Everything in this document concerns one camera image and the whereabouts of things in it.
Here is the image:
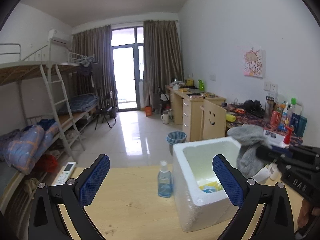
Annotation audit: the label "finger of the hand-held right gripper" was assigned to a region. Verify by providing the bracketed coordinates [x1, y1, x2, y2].
[271, 144, 320, 157]
[257, 145, 292, 165]

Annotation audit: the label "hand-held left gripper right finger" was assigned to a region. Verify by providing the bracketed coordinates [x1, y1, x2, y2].
[212, 154, 295, 240]

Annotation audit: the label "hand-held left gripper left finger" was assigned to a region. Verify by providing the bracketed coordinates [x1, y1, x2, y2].
[28, 154, 111, 240]

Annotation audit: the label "grey cloth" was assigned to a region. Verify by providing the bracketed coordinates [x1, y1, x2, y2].
[228, 124, 273, 178]

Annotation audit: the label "white foam box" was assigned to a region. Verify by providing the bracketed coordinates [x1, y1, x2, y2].
[172, 137, 244, 232]

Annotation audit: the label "person's right hand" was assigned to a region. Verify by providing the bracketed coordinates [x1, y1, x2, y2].
[297, 199, 312, 231]

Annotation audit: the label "printed paper sheet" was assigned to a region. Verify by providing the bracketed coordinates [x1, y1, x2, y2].
[262, 129, 288, 145]

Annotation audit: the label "white remote control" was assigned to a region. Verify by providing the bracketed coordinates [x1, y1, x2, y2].
[55, 162, 77, 186]

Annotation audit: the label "clear tumbler black lid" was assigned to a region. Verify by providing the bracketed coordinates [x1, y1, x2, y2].
[265, 94, 275, 124]

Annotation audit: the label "black headphones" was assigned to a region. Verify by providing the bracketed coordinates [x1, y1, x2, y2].
[242, 99, 265, 118]

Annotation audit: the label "white bottle green cap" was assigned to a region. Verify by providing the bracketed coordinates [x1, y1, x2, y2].
[289, 97, 303, 117]

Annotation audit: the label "red bag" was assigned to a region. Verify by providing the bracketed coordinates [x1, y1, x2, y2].
[37, 154, 58, 172]

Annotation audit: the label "wooden chair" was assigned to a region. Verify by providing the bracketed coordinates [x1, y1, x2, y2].
[199, 99, 227, 140]

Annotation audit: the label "clear bottle blue liquid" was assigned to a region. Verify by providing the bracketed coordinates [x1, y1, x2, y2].
[157, 161, 174, 197]

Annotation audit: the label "blue waste bin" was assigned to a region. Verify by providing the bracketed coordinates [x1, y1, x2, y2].
[166, 131, 187, 155]

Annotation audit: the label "black folding chair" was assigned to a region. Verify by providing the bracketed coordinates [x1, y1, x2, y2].
[94, 91, 117, 130]

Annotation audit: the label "wooden desk with drawers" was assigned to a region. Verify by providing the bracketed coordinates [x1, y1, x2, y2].
[165, 85, 227, 142]

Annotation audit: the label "blue patterned quilt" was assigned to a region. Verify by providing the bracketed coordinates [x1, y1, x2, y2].
[0, 124, 60, 174]

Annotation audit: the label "blue plaid mattress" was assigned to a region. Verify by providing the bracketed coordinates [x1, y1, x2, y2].
[59, 94, 99, 114]

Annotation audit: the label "white bed ladder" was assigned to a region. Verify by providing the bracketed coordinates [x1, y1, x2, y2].
[40, 64, 86, 152]

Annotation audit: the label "black folding trolley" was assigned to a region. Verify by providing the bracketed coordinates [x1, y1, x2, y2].
[157, 86, 172, 114]

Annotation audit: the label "hanging dark clothes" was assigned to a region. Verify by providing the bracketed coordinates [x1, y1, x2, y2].
[77, 61, 103, 89]

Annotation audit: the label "glass balcony door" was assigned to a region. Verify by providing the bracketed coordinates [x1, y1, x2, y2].
[111, 26, 145, 110]

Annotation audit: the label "brown curtain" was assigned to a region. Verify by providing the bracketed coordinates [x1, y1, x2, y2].
[72, 25, 118, 110]
[143, 20, 184, 108]

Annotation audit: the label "metal bunk bed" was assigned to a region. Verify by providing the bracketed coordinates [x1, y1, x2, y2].
[67, 52, 100, 120]
[0, 43, 88, 180]

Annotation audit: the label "white air conditioner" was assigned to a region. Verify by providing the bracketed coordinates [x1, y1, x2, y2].
[48, 29, 68, 45]

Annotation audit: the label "white wall socket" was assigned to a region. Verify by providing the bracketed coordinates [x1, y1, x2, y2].
[264, 81, 279, 92]

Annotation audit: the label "pink wall poster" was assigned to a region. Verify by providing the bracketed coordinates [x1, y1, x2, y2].
[244, 46, 266, 78]

